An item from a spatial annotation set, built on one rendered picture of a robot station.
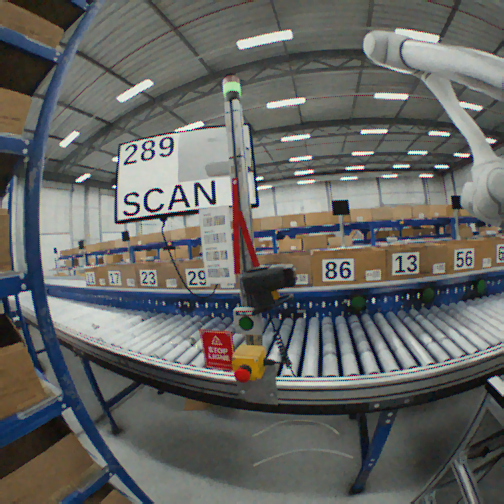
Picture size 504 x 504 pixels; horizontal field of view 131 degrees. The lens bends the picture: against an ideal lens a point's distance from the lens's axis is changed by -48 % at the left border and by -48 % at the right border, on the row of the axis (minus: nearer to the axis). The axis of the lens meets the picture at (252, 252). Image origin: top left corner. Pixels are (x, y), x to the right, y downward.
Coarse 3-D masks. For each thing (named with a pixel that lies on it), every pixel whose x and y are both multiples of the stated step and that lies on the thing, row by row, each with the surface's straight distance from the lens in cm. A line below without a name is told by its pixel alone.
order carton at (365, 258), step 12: (312, 252) 130; (324, 252) 140; (336, 252) 141; (348, 252) 142; (360, 252) 113; (372, 252) 115; (384, 252) 117; (312, 264) 112; (360, 264) 114; (372, 264) 116; (384, 264) 117; (360, 276) 115; (384, 276) 118
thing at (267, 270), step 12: (288, 264) 51; (252, 276) 47; (264, 276) 47; (276, 276) 46; (288, 276) 46; (252, 288) 48; (264, 288) 47; (276, 288) 47; (264, 300) 50; (252, 312) 51
